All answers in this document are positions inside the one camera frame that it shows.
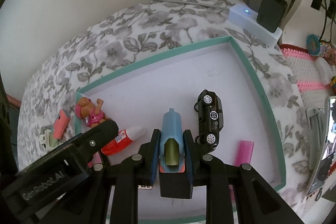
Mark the white power strip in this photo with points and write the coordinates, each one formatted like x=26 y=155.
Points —
x=253 y=22

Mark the white oval object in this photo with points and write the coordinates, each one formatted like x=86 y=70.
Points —
x=323 y=70

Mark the round colourful toy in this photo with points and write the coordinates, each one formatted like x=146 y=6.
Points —
x=314 y=45

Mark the black rectangular box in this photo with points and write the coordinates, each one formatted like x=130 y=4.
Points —
x=175 y=184

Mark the white plastic toy piece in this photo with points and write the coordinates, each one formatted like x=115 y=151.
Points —
x=45 y=140

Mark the black toy car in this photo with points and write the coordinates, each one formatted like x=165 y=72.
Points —
x=210 y=119

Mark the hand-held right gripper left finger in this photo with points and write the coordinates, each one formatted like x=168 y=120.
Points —
x=155 y=158

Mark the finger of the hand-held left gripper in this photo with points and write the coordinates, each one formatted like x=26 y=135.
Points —
x=102 y=134

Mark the black charger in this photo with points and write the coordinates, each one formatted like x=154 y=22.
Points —
x=271 y=11

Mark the white tray with teal rim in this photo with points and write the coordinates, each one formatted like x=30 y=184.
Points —
x=183 y=77

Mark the red glue bottle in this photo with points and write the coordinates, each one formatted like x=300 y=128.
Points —
x=119 y=142

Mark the grey floral bed sheet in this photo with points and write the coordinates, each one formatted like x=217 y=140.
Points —
x=118 y=50

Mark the coral plastic toy piece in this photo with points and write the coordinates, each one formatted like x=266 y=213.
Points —
x=61 y=124

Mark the pink dog toy figure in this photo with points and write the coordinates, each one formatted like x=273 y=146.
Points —
x=92 y=112

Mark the blue and coral toy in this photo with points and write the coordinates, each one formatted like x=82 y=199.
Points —
x=172 y=134

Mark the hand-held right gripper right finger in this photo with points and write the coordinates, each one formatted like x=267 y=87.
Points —
x=188 y=158

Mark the pink tube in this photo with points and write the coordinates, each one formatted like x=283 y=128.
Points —
x=244 y=153

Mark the pink and white crochet mat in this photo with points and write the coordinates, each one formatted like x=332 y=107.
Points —
x=307 y=69

